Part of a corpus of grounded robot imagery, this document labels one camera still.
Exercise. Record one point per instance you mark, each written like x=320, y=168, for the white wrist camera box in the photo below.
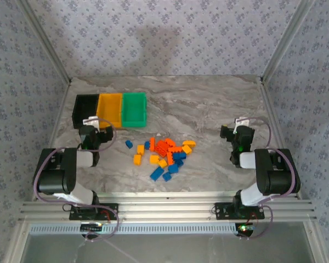
x=242, y=121
x=91, y=122

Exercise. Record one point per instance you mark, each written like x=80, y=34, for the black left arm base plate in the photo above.
x=112, y=212

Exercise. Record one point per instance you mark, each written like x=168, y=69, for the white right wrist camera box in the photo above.
x=242, y=121

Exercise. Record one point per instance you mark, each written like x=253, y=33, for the green plastic bin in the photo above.
x=133, y=109

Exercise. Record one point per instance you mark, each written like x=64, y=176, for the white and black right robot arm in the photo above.
x=277, y=178

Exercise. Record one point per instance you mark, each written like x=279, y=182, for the long blue lego brick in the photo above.
x=156, y=174

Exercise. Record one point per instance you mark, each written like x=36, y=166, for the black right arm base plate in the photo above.
x=222, y=211

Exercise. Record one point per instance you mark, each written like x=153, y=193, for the aluminium frame post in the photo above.
x=44, y=41
x=288, y=41

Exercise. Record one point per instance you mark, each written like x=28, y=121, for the yellow plastic bin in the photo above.
x=109, y=109

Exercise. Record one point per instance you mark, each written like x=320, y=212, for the long orange lego brick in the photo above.
x=152, y=144

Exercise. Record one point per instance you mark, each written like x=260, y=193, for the small blue lego brick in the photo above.
x=147, y=145
x=129, y=144

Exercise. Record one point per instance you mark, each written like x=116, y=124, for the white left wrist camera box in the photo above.
x=91, y=122

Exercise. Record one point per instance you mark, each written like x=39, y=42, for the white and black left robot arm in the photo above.
x=54, y=178

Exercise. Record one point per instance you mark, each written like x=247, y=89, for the aluminium table side rail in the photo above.
x=61, y=109

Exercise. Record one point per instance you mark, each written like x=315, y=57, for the black plastic bin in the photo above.
x=83, y=111

